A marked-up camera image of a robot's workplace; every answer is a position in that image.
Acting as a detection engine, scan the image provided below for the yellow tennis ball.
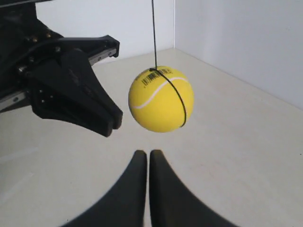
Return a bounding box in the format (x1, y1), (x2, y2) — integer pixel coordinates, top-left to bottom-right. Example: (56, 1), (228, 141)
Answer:
(128, 66), (194, 132)

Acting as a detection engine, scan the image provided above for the thin black string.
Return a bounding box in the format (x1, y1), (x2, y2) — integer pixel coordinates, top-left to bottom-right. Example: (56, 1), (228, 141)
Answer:
(150, 0), (187, 128)

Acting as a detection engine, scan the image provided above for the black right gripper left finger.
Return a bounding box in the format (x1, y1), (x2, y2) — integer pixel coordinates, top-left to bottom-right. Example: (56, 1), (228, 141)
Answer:
(64, 150), (147, 227)

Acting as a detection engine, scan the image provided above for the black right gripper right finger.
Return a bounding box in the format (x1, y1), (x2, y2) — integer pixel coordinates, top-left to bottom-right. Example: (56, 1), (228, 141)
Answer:
(149, 149), (234, 227)

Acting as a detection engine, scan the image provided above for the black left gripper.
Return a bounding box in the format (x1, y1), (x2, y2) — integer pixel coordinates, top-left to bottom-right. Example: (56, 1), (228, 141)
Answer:
(0, 0), (123, 137)

